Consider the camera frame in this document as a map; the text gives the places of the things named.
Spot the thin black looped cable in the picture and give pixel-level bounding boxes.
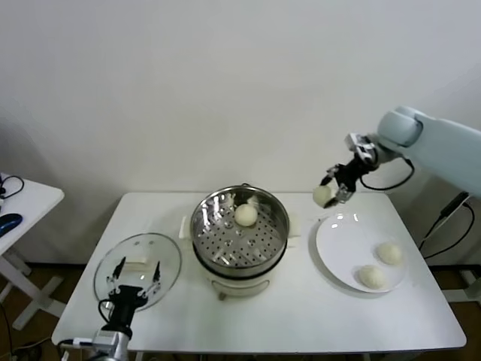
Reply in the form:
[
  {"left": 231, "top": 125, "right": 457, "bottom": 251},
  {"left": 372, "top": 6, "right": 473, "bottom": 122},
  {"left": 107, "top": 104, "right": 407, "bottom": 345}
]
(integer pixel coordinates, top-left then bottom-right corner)
[{"left": 0, "top": 174, "right": 26, "bottom": 200}]

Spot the stainless steel steamer basket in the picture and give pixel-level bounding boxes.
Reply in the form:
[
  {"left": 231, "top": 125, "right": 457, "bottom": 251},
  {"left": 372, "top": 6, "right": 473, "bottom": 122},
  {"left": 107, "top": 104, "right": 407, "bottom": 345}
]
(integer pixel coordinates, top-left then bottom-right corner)
[{"left": 180, "top": 185, "right": 304, "bottom": 278}]

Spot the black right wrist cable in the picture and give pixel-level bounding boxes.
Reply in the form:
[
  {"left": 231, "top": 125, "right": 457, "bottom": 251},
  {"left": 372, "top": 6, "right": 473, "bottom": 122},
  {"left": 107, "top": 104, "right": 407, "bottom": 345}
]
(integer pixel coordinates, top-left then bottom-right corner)
[{"left": 359, "top": 156, "right": 416, "bottom": 191}]

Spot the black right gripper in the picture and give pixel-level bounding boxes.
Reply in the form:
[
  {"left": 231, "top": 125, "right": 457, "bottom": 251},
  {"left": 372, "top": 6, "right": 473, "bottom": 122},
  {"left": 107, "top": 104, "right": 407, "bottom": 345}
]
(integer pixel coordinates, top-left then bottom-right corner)
[{"left": 320, "top": 159, "right": 368, "bottom": 209}]

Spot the white steamed baozi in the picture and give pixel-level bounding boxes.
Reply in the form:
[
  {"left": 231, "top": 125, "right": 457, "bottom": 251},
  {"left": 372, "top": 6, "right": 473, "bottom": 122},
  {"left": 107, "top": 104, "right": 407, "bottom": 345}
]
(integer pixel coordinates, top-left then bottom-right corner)
[
  {"left": 357, "top": 265, "right": 387, "bottom": 290},
  {"left": 234, "top": 204, "right": 259, "bottom": 228},
  {"left": 375, "top": 242, "right": 403, "bottom": 265},
  {"left": 312, "top": 185, "right": 337, "bottom": 208}
]

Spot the white side table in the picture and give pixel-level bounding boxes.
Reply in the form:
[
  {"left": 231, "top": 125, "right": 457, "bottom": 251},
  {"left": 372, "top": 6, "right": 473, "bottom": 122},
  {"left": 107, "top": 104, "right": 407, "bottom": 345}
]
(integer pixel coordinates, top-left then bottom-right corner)
[{"left": 0, "top": 173, "right": 65, "bottom": 332}]

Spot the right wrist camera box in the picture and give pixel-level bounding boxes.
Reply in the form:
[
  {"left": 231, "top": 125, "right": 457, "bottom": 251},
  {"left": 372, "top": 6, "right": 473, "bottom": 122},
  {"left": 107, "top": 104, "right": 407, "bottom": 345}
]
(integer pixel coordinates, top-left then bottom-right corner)
[{"left": 345, "top": 132, "right": 377, "bottom": 161}]

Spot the white round plate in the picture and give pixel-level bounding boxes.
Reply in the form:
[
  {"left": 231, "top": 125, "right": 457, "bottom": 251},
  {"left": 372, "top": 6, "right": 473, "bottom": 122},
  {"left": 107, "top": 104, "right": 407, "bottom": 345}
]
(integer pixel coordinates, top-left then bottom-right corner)
[{"left": 308, "top": 213, "right": 409, "bottom": 295}]

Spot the black background cable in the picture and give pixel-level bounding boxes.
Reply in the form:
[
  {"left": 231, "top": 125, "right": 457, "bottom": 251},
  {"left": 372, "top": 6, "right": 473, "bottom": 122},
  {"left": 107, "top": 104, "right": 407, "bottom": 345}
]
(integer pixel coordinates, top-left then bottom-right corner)
[{"left": 419, "top": 202, "right": 476, "bottom": 260}]

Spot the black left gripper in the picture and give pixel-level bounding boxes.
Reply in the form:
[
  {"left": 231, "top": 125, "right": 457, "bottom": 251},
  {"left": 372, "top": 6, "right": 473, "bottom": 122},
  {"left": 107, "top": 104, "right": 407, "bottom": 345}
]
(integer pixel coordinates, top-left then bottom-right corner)
[{"left": 106, "top": 256, "right": 162, "bottom": 328}]

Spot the round glass pot lid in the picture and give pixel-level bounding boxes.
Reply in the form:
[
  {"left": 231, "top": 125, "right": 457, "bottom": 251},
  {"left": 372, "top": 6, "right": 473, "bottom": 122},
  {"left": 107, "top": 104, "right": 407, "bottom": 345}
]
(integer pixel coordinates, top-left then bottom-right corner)
[{"left": 93, "top": 232, "right": 183, "bottom": 311}]

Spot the black power strip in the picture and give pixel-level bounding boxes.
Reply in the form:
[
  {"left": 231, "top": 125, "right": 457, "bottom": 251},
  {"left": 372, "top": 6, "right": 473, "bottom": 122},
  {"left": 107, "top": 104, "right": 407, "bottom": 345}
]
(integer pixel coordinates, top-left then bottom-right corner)
[{"left": 437, "top": 191, "right": 470, "bottom": 223}]

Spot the cream electric cooker base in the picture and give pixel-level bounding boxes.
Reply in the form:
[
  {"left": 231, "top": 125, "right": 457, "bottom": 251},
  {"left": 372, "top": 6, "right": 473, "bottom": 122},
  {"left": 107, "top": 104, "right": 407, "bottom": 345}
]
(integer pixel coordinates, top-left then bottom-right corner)
[{"left": 193, "top": 236, "right": 298, "bottom": 302}]

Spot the blue computer mouse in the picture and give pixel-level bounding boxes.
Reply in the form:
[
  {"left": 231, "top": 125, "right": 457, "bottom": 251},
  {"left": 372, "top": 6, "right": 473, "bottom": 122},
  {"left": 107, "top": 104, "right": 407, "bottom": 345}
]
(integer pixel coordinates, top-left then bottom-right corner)
[{"left": 0, "top": 213, "right": 23, "bottom": 237}]

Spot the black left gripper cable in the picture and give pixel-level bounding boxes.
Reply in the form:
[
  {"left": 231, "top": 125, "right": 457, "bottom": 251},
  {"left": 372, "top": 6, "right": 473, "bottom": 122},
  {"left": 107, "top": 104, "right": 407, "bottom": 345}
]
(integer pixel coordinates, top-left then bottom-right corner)
[{"left": 98, "top": 299, "right": 116, "bottom": 325}]

